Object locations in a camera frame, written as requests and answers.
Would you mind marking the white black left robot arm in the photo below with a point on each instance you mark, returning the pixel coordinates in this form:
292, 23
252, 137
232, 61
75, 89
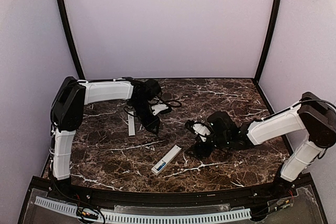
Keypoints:
74, 97

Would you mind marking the left white cable duct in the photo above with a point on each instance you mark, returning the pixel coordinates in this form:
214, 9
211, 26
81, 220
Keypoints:
60, 207

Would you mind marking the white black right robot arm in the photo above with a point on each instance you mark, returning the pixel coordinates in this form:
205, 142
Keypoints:
314, 115

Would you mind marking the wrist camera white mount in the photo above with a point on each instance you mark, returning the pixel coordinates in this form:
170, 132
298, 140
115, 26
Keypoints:
198, 128
160, 109

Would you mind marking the black left frame post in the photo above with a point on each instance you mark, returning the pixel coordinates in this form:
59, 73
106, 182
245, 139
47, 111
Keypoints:
70, 39

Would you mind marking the grey remote battery cover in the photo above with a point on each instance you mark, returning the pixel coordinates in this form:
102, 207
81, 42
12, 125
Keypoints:
131, 124

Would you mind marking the blue AA battery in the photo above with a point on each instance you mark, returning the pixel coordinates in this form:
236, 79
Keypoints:
161, 166

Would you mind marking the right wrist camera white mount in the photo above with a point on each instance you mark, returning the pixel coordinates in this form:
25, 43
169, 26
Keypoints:
198, 128

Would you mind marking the black right frame post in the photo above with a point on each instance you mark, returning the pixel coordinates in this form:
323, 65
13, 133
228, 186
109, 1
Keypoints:
268, 39

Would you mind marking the white remote control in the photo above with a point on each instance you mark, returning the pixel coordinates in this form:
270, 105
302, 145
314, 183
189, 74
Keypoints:
167, 158

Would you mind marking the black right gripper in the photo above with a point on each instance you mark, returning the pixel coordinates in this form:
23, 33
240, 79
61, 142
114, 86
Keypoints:
205, 142

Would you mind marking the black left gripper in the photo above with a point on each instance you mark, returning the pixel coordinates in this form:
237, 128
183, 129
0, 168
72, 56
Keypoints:
146, 114

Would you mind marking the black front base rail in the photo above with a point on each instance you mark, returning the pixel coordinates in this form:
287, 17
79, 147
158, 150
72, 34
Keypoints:
250, 197

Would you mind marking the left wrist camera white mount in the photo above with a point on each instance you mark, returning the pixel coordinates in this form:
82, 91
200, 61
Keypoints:
160, 109

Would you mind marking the black frame post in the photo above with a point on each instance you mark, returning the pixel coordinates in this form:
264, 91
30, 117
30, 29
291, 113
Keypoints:
70, 39
268, 39

